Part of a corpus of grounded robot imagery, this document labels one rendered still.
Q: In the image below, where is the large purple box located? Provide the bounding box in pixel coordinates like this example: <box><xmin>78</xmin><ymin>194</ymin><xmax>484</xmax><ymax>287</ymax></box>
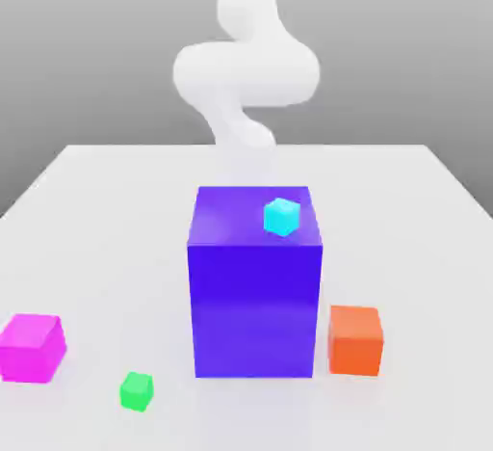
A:
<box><xmin>186</xmin><ymin>185</ymin><xmax>324</xmax><ymax>380</ymax></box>

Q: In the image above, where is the large magenta box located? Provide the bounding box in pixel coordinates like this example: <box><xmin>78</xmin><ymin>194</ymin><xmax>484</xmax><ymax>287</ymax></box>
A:
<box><xmin>0</xmin><ymin>312</ymin><xmax>68</xmax><ymax>385</ymax></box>

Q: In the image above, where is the small cyan cube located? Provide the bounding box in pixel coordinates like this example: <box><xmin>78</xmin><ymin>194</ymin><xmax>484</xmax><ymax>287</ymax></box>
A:
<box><xmin>263</xmin><ymin>197</ymin><xmax>301</xmax><ymax>238</ymax></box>

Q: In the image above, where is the small green cube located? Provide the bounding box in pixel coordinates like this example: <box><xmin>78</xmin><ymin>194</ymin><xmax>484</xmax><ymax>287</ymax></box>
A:
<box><xmin>118</xmin><ymin>371</ymin><xmax>155</xmax><ymax>413</ymax></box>

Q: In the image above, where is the large orange box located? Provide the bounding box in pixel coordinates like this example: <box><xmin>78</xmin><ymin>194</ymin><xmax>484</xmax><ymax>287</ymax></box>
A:
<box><xmin>327</xmin><ymin>305</ymin><xmax>385</xmax><ymax>378</ymax></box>

